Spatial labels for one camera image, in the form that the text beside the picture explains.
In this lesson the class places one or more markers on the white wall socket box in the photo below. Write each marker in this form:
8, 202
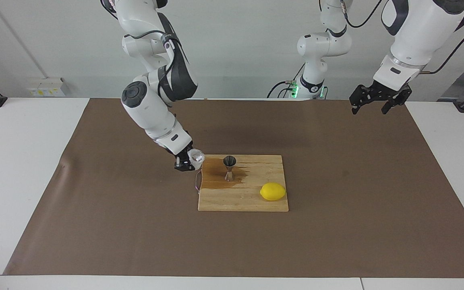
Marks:
48, 88

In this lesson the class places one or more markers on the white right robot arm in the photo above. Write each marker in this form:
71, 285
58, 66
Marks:
147, 108

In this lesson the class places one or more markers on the brown paper table mat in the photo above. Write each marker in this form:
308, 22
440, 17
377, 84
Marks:
135, 241

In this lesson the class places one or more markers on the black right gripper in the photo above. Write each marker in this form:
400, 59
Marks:
181, 150

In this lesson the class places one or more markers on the small clear glass cup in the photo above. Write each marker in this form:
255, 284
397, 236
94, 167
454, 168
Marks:
197, 155

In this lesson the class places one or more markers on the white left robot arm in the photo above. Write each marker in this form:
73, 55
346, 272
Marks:
417, 36

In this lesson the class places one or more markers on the steel double jigger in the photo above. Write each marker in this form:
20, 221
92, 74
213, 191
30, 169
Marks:
229, 161

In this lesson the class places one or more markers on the yellow lemon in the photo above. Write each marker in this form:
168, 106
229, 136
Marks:
273, 191

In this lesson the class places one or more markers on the wooden cutting board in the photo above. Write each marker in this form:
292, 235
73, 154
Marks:
232, 201

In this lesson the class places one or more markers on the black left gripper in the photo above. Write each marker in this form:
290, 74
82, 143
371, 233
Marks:
389, 92

